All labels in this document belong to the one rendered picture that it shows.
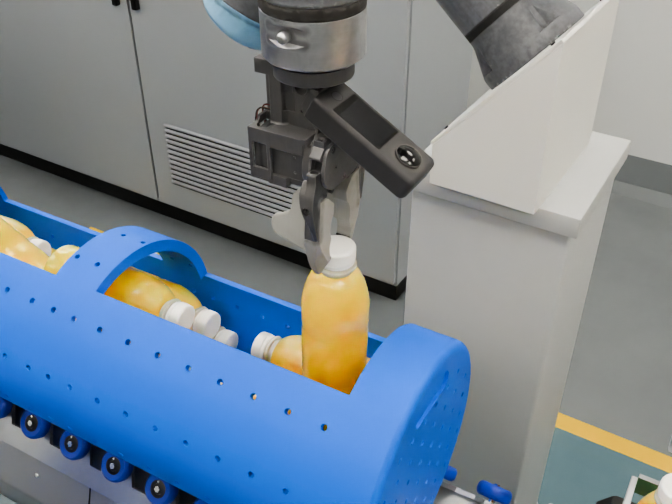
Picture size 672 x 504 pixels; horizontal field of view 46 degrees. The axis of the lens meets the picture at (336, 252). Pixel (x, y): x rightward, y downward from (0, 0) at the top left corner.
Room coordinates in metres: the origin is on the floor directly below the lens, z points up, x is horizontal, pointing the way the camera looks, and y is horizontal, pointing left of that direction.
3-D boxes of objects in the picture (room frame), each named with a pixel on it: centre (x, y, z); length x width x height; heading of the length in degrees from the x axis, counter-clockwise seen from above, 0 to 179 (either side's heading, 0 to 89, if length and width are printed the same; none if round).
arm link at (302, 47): (0.65, 0.02, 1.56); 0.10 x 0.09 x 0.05; 151
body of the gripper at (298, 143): (0.65, 0.03, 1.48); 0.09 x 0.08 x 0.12; 61
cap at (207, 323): (0.80, 0.17, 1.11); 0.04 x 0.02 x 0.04; 151
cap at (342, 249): (0.64, 0.00, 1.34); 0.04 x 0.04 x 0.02
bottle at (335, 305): (0.64, 0.00, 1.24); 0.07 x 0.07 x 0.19
